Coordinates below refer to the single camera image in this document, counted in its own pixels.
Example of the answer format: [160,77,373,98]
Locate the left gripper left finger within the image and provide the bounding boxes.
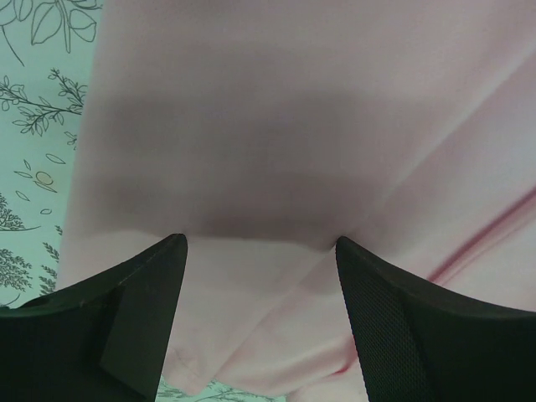
[1,234,188,402]

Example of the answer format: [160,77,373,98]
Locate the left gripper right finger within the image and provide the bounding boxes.
[335,237,535,401]

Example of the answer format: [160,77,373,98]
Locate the pink t shirt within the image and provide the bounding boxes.
[57,1,535,401]

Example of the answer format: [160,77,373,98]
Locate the floral table mat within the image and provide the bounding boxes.
[0,0,290,402]

